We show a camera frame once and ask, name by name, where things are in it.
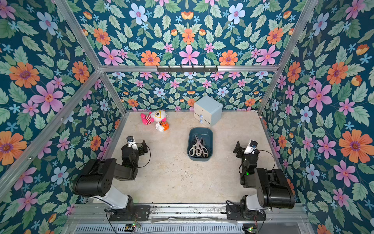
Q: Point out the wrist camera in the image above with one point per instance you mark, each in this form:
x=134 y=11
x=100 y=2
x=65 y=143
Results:
x=251 y=147
x=131 y=141

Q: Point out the pink white plush fish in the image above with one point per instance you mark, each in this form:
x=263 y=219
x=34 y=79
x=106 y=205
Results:
x=152 y=117

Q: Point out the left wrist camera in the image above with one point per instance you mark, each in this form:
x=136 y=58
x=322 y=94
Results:
x=131 y=141

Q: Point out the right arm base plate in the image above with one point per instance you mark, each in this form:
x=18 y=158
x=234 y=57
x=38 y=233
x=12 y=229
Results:
x=239 y=212

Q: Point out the grey handled scissors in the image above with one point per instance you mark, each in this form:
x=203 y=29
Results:
x=195 y=150

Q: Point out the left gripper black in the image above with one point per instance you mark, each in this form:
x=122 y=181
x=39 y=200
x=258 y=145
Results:
x=140 y=147

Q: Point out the light blue drawer cabinet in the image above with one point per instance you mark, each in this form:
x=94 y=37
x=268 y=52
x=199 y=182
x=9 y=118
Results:
x=208 y=111

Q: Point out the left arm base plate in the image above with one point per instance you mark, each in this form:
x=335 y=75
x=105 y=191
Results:
x=133 y=213

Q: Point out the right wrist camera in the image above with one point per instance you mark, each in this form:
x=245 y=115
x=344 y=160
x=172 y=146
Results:
x=251 y=147

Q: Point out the black hook rail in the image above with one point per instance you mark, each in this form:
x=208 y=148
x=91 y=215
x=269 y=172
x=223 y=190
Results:
x=192 y=68

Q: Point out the white ventilation grille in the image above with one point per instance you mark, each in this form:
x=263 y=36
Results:
x=195 y=228

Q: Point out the teal plastic storage box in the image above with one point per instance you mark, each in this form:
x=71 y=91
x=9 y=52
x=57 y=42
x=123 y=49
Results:
x=207 y=135

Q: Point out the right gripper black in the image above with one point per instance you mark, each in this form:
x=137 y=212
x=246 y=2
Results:
x=240 y=149

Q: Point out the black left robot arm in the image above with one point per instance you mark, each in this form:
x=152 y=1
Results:
x=96 y=178

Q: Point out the orange white plush toy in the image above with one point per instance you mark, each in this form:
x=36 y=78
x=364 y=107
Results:
x=162 y=126

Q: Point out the beige handled kitchen scissors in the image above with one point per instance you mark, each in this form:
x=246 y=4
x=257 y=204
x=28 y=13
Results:
x=205 y=150

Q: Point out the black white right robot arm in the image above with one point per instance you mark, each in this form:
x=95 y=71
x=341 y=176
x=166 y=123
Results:
x=272 y=188

